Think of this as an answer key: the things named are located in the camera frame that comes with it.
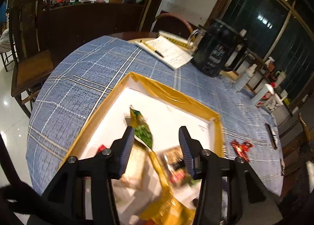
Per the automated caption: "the yellow strip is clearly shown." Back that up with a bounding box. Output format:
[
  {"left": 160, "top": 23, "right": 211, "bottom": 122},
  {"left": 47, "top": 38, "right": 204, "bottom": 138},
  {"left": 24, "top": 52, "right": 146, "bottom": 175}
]
[{"left": 158, "top": 31, "right": 194, "bottom": 49}]

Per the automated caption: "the dark wooden chair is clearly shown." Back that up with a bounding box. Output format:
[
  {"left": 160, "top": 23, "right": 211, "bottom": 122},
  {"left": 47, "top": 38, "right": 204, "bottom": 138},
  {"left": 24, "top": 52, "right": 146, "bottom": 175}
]
[{"left": 7, "top": 0, "right": 57, "bottom": 117}]

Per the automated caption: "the pen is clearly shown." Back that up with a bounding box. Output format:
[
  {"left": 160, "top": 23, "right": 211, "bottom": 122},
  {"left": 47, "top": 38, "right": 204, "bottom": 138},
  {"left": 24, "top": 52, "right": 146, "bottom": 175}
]
[{"left": 140, "top": 40, "right": 165, "bottom": 58}]

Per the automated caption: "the white liquor bottle red cap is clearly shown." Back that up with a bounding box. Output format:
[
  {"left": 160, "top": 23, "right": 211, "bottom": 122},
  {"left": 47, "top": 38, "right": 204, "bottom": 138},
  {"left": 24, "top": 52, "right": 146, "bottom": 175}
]
[{"left": 255, "top": 83, "right": 276, "bottom": 109}]

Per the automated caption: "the gold pastry packet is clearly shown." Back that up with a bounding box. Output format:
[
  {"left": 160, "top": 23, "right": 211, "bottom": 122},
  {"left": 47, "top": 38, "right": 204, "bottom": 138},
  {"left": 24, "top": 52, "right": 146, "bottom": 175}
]
[{"left": 139, "top": 150, "right": 197, "bottom": 225}]

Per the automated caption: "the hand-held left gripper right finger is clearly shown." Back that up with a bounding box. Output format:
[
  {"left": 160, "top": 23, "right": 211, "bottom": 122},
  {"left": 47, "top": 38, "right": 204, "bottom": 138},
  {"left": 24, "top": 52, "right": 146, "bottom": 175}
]
[{"left": 179, "top": 125, "right": 270, "bottom": 225}]

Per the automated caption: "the chair with white cushion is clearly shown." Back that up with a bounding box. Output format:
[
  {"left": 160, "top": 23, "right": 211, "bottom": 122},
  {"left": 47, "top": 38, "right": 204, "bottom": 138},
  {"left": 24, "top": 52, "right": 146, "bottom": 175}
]
[{"left": 0, "top": 29, "right": 13, "bottom": 72}]

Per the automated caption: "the wooden armchair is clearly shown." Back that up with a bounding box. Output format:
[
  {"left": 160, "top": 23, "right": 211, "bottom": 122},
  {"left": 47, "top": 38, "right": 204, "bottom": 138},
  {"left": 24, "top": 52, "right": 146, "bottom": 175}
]
[{"left": 298, "top": 112, "right": 314, "bottom": 147}]

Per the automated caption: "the large red candy packet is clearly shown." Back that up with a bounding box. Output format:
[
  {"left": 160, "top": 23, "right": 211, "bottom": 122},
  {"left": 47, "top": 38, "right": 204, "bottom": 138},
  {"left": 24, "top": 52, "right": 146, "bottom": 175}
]
[{"left": 231, "top": 140, "right": 254, "bottom": 163}]

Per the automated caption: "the black remote control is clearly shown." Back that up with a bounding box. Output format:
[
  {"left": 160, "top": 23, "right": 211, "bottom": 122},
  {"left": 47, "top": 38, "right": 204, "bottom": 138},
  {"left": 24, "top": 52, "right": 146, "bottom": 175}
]
[{"left": 264, "top": 122, "right": 279, "bottom": 150}]

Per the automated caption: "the white notebook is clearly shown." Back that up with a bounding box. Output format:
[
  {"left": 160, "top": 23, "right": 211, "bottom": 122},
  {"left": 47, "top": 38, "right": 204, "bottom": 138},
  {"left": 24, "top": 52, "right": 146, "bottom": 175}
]
[{"left": 134, "top": 36, "right": 194, "bottom": 71}]

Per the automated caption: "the clear glass mug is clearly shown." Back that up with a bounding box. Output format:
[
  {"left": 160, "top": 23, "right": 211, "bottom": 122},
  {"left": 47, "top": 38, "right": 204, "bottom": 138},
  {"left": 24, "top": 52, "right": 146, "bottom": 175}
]
[{"left": 188, "top": 29, "right": 206, "bottom": 50}]

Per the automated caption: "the white tumbler with straw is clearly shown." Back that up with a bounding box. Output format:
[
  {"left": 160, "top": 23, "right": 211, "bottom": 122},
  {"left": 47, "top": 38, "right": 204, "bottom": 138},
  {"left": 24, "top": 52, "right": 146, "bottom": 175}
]
[{"left": 276, "top": 70, "right": 287, "bottom": 85}]

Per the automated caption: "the floral paper cup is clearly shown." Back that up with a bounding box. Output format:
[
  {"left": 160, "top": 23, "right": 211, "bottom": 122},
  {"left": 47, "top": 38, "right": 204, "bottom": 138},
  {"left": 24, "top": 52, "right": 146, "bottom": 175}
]
[{"left": 267, "top": 94, "right": 282, "bottom": 115}]

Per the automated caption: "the clear cracker package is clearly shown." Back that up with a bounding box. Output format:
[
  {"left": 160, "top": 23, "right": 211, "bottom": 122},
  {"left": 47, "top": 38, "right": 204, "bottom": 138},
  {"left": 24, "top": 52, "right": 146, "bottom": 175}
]
[{"left": 120, "top": 139, "right": 199, "bottom": 191}]

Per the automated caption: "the white foam box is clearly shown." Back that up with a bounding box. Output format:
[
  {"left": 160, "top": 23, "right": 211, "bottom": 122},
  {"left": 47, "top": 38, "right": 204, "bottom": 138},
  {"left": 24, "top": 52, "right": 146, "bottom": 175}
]
[{"left": 58, "top": 71, "right": 225, "bottom": 225}]

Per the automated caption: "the green pea snack packet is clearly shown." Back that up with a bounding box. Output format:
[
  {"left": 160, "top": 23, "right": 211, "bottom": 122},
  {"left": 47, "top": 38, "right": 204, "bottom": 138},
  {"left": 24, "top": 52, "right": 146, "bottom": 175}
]
[{"left": 129, "top": 106, "right": 154, "bottom": 150}]

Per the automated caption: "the round back wooden chair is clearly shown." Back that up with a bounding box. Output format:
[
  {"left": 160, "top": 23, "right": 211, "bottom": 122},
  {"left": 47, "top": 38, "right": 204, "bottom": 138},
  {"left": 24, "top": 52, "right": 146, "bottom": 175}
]
[{"left": 152, "top": 13, "right": 194, "bottom": 38}]

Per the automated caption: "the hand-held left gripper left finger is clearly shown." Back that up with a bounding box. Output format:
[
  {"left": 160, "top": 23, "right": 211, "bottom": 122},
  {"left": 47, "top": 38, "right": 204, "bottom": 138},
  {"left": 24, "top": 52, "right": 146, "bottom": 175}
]
[{"left": 40, "top": 125, "right": 135, "bottom": 225}]

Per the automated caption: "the dark wooden sideboard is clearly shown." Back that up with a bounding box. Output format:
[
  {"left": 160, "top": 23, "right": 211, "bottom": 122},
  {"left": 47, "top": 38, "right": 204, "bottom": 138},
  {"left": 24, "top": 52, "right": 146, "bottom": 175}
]
[{"left": 37, "top": 2, "right": 145, "bottom": 51}]

